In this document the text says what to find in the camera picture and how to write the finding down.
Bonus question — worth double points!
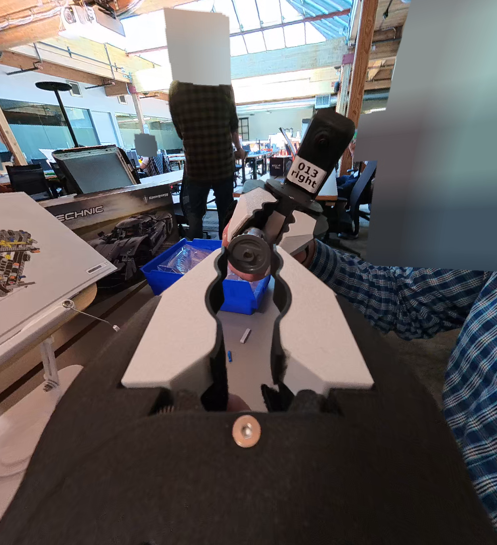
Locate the person's right forearm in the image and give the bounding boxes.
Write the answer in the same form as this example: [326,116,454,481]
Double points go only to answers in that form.
[308,238,497,341]

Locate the lego instruction booklet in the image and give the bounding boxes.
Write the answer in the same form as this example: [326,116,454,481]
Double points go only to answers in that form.
[0,192,118,354]

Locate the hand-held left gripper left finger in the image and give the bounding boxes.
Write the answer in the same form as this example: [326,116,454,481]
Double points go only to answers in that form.
[121,247,230,411]

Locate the black floor lamp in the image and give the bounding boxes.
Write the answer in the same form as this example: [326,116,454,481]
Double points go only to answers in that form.
[35,81,81,147]

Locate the grey lego gear assembly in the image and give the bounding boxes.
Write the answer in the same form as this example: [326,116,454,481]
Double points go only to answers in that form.
[226,228,272,282]

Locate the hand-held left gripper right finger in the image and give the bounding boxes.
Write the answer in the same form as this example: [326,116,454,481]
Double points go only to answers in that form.
[260,247,375,412]

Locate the black office chair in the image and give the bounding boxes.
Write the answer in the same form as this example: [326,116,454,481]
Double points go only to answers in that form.
[6,164,53,201]
[336,161,378,234]

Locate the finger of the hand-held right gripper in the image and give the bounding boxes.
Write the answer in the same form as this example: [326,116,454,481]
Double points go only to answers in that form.
[278,211,330,256]
[227,187,277,242]

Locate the lego pieces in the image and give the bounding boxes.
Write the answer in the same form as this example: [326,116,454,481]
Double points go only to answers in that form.
[226,328,252,363]

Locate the tilted panel on stand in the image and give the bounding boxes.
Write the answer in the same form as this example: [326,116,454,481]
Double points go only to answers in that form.
[52,145,142,196]

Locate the clear plastic bag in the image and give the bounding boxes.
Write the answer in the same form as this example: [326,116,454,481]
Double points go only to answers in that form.
[157,246,215,273]

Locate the dark lego set box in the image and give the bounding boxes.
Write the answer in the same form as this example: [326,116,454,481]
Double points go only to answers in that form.
[40,187,180,294]

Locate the blue plastic bin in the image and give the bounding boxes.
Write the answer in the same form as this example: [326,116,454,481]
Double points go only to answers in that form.
[140,238,271,316]

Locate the white book stand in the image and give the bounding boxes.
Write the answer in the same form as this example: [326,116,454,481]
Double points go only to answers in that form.
[0,283,121,490]

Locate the person's right hand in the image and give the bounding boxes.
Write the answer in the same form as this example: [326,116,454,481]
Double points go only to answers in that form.
[221,204,318,282]

